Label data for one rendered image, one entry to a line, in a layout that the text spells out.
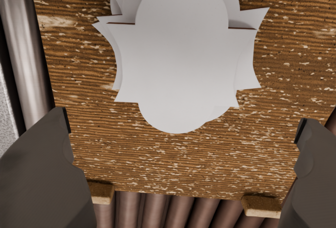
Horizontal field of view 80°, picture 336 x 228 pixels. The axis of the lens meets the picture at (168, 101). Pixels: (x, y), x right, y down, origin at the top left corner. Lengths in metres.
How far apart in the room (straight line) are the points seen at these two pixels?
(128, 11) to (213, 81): 0.10
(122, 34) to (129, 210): 0.34
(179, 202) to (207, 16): 0.33
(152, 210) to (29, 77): 0.30
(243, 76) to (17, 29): 0.25
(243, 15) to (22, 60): 0.26
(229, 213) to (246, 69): 0.31
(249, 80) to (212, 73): 0.04
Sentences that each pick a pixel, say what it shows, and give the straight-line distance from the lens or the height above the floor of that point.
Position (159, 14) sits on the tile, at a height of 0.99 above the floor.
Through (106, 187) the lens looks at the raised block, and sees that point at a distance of 0.36.
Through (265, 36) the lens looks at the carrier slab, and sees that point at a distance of 0.24.
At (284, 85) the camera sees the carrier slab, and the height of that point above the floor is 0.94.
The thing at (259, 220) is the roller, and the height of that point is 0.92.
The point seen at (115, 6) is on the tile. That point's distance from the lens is 0.22.
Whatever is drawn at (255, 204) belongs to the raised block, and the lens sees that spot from 0.38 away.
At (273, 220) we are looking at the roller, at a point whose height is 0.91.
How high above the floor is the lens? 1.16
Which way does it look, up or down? 62 degrees down
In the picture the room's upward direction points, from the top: 177 degrees counter-clockwise
